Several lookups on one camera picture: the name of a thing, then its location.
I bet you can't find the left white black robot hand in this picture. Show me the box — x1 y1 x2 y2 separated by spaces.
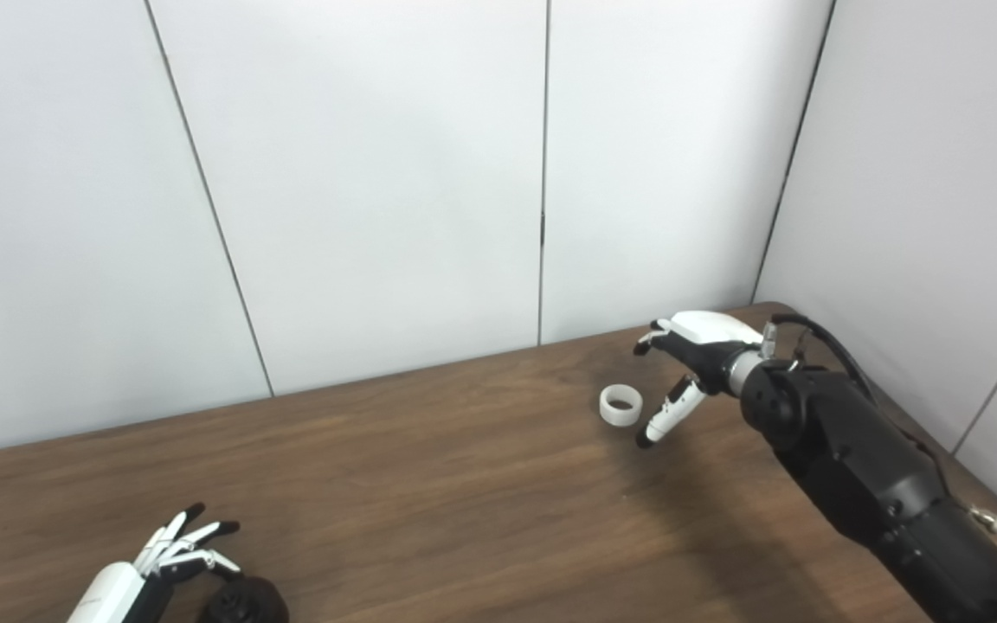
66 503 244 623

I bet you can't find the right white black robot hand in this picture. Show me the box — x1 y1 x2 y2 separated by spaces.
633 311 768 450

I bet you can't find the white plastic ring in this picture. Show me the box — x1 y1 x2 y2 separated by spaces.
598 384 644 427

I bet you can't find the round black stepped part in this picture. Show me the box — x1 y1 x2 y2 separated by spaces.
197 575 290 623

